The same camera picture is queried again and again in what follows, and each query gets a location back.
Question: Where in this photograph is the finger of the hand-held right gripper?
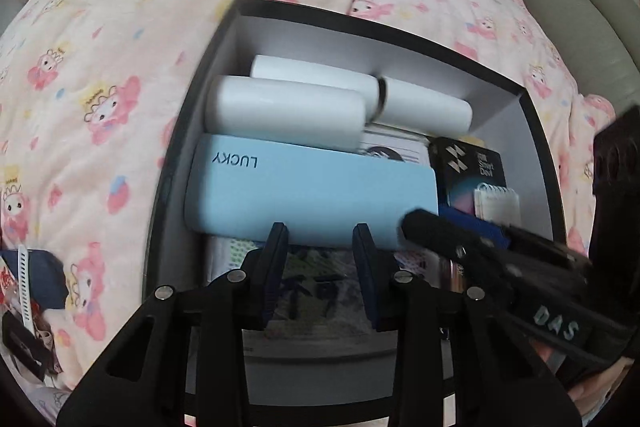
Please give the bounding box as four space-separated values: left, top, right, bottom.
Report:
400 207 592 324
440 206 596 279

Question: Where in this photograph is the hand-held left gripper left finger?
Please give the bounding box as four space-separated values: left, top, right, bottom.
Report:
56 222 291 427

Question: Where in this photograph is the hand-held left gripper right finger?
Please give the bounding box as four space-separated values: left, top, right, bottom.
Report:
351 223 583 427

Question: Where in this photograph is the white spiral notepad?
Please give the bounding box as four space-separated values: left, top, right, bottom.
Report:
472 187 521 225

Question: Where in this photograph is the bead art board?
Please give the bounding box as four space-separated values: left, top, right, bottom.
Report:
205 234 451 360

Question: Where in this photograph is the light blue case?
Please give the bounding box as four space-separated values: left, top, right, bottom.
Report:
184 133 441 253

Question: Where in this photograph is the white paper roll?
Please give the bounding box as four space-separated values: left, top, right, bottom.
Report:
377 77 473 134
202 75 369 154
249 54 383 105

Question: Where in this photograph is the black storage box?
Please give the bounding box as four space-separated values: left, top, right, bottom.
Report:
145 0 568 408

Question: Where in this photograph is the black printed small box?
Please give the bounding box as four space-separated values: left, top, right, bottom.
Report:
427 137 508 220

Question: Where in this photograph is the white printed box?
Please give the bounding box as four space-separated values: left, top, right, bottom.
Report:
360 127 433 168

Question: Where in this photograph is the navy blue cap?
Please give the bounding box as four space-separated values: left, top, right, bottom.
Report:
0 249 68 313

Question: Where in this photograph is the beige printed cloth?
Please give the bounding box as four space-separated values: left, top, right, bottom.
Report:
35 307 66 373

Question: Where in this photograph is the pink printed blanket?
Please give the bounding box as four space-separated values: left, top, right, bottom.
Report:
0 0 616 388

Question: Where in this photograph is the red patterned envelope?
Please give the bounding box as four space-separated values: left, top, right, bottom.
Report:
0 267 16 303

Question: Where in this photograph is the white perforated watch strap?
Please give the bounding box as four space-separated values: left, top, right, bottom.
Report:
17 244 43 338

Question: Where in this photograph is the black square display frame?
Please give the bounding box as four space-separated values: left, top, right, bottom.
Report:
2 309 51 380

